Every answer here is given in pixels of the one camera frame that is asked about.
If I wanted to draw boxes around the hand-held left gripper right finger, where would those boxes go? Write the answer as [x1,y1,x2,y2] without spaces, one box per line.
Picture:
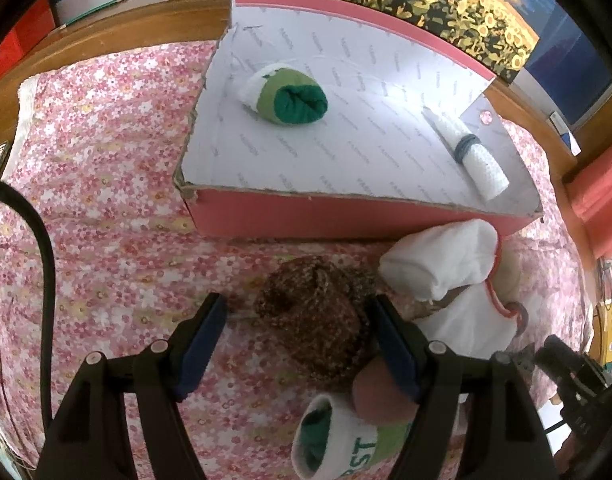
[368,294,562,480]

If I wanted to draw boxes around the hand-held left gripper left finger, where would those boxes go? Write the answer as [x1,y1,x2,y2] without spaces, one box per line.
[36,292,229,480]

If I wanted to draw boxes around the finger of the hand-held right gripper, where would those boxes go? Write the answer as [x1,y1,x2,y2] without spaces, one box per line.
[535,335,587,387]

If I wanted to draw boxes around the pinkish brown sock roll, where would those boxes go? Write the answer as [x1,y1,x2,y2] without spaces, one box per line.
[352,360,419,423]

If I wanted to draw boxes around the white sock red trim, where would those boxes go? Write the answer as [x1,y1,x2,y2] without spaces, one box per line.
[378,218,502,303]
[416,282,524,361]

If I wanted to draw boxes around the brown knitted sock roll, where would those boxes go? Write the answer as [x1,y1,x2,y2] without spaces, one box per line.
[254,255,382,391]

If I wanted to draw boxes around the white green printed sock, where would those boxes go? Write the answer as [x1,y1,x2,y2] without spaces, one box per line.
[292,394,412,480]

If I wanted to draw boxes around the white cloth grey band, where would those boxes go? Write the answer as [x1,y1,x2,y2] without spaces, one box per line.
[423,110,510,203]

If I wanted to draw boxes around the pink cardboard box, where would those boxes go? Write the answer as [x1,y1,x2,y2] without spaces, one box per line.
[172,0,546,240]

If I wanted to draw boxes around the beige sock ball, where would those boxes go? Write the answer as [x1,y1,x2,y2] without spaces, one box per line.
[491,247,522,306]

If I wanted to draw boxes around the pink curtain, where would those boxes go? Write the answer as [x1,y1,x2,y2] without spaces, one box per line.
[563,130,612,261]

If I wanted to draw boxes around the pink floral bedsheet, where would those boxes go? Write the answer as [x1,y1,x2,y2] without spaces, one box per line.
[0,40,594,480]

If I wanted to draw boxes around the small white blue box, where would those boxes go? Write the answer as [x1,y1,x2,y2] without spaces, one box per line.
[549,111,583,157]

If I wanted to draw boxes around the sunflower painting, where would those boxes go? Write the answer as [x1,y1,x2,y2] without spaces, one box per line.
[167,0,541,84]

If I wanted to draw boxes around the red box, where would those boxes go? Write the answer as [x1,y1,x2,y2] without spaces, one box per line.
[0,0,57,81]

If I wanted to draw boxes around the black cable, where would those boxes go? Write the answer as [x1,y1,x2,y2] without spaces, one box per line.
[0,177,57,431]

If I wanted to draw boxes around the wooden bed frame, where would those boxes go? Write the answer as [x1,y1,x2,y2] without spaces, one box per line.
[0,0,599,271]

